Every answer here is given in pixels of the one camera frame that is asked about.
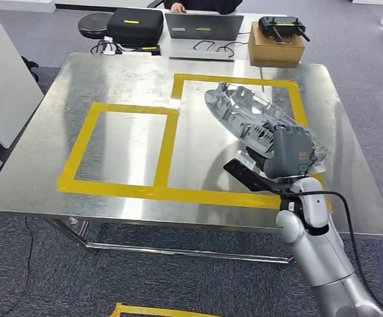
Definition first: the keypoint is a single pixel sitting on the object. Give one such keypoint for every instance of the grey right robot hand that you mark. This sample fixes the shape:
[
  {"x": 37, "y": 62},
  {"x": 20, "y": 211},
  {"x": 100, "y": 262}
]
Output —
[{"x": 290, "y": 148}]

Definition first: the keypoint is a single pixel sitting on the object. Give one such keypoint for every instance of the person's hand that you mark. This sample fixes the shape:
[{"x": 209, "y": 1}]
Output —
[{"x": 177, "y": 8}]

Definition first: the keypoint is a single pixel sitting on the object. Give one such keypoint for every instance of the grey wheel hubcap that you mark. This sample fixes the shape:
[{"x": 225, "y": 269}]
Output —
[{"x": 241, "y": 109}]

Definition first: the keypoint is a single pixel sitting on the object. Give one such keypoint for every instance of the stainless steel workbench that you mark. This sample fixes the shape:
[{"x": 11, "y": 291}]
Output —
[{"x": 128, "y": 78}]

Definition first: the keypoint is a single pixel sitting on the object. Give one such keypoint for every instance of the grey laptop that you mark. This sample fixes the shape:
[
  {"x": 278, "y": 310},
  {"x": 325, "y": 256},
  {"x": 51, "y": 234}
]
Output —
[{"x": 205, "y": 26}]

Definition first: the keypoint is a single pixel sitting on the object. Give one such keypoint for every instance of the person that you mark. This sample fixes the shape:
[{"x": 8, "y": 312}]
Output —
[{"x": 208, "y": 4}]

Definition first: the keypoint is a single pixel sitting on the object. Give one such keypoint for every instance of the white office table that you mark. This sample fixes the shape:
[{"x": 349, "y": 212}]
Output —
[{"x": 165, "y": 46}]

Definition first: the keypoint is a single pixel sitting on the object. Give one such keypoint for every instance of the black carrying case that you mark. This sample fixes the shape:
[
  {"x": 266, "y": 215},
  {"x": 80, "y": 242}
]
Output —
[{"x": 135, "y": 26}]

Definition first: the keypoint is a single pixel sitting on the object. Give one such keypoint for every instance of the black flat device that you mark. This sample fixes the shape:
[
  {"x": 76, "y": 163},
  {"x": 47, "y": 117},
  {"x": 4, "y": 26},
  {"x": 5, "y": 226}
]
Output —
[{"x": 145, "y": 49}]

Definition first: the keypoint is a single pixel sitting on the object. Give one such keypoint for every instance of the brown cardboard box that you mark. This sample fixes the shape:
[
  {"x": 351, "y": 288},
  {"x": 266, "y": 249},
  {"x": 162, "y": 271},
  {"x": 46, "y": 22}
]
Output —
[{"x": 274, "y": 50}]

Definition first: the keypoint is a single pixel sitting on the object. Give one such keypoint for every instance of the black round stool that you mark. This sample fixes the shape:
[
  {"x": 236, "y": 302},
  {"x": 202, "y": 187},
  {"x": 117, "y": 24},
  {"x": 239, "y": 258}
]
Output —
[{"x": 94, "y": 24}]

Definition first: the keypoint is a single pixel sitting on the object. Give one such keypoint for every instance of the black chair base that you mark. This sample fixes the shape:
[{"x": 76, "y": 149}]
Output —
[{"x": 29, "y": 65}]

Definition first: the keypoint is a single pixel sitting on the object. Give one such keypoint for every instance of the white desk with side panel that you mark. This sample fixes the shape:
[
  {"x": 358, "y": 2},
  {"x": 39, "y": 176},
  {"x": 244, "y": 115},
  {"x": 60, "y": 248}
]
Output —
[{"x": 3, "y": 78}]

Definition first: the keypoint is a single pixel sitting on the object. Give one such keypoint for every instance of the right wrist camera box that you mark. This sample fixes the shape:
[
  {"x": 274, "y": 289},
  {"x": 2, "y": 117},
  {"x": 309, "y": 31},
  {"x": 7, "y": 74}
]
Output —
[{"x": 244, "y": 175}]

